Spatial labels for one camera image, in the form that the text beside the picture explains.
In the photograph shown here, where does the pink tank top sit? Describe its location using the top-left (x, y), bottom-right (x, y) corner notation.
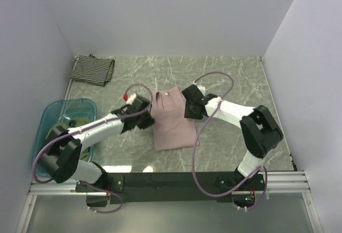
top-left (151, 87), bottom-right (197, 152)

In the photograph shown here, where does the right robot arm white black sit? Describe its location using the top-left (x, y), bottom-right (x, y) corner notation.
top-left (182, 84), bottom-right (284, 190)

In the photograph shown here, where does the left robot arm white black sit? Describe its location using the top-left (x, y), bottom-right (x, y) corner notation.
top-left (34, 94), bottom-right (154, 191)

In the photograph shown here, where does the striped folded tank top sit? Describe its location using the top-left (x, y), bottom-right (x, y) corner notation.
top-left (69, 54), bottom-right (115, 87)

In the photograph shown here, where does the green tank top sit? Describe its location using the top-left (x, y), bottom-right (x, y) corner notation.
top-left (45, 117), bottom-right (92, 162)

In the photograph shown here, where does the black base beam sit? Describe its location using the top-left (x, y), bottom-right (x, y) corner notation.
top-left (75, 172), bottom-right (241, 205)

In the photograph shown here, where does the blue plastic basket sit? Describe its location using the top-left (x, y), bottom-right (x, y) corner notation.
top-left (32, 99), bottom-right (97, 183)

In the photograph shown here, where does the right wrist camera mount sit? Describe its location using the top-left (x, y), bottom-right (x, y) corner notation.
top-left (194, 83), bottom-right (206, 92)

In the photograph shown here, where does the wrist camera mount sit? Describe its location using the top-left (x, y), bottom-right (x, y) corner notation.
top-left (194, 83), bottom-right (206, 92)
top-left (123, 93), bottom-right (136, 105)

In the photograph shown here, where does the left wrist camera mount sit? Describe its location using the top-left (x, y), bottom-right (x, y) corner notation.
top-left (123, 93), bottom-right (136, 105)

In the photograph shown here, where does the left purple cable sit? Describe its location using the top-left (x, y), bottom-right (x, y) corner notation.
top-left (32, 84), bottom-right (153, 214)

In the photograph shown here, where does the aluminium rail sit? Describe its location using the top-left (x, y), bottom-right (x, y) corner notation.
top-left (15, 174), bottom-right (89, 233)

